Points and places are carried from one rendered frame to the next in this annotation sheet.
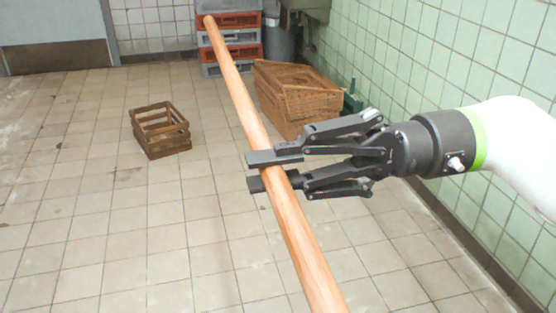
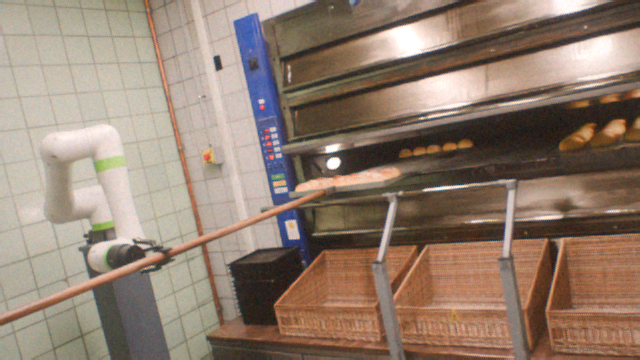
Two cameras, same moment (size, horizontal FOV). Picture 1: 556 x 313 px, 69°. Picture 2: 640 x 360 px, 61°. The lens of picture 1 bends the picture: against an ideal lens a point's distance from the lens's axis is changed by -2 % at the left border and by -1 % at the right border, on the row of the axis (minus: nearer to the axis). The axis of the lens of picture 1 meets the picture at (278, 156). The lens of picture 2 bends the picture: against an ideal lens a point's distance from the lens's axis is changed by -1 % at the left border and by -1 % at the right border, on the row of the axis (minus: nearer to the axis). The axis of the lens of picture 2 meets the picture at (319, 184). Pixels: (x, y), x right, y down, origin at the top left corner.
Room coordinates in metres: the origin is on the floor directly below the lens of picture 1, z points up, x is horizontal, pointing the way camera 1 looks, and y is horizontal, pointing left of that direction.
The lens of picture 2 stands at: (1.14, 1.71, 1.49)
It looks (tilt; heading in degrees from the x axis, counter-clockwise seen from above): 6 degrees down; 230
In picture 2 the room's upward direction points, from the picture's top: 12 degrees counter-clockwise
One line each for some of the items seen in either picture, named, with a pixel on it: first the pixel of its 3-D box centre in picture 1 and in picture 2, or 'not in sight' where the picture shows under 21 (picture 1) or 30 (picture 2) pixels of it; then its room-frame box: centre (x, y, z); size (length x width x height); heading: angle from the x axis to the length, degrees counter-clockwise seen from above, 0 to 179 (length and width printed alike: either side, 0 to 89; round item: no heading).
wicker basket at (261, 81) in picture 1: (293, 91); not in sight; (2.82, -0.11, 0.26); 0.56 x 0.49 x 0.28; 21
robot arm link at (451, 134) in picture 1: (437, 146); (123, 256); (0.49, -0.22, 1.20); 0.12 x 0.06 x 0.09; 14
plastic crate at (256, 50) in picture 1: (229, 46); not in sight; (4.00, 0.49, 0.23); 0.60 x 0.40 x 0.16; 105
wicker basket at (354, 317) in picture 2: not in sight; (349, 290); (-0.49, -0.21, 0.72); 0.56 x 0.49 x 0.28; 104
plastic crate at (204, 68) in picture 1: (230, 61); not in sight; (4.00, 0.49, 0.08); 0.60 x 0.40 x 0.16; 107
